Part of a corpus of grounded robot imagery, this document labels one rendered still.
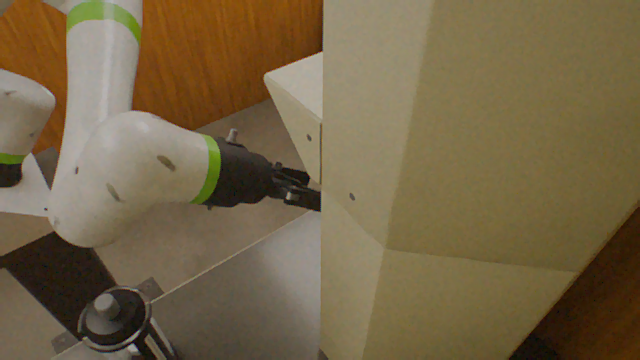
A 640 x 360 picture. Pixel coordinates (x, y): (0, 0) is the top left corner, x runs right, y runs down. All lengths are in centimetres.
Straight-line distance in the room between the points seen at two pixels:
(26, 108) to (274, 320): 73
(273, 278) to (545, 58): 79
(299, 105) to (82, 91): 36
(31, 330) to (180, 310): 140
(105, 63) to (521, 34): 59
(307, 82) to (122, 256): 195
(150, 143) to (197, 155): 6
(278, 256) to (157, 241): 139
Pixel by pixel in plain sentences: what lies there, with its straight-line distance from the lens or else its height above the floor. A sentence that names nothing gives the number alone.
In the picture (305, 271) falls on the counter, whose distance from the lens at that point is 99.
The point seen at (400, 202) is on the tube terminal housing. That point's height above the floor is 149.
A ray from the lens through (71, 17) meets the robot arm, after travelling 84.
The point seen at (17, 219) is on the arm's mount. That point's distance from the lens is 120.
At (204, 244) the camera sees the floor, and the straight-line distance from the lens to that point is 226.
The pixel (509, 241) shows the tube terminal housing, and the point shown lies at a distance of 45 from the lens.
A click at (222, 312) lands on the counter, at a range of 96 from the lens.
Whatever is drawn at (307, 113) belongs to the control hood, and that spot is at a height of 151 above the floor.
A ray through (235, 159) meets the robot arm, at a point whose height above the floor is 141.
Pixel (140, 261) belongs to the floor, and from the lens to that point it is 230.
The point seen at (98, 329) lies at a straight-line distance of 74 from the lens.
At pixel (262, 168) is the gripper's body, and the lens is 60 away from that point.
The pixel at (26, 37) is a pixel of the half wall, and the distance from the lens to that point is 241.
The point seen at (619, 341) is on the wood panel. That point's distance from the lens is 91.
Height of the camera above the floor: 178
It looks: 47 degrees down
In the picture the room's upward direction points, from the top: straight up
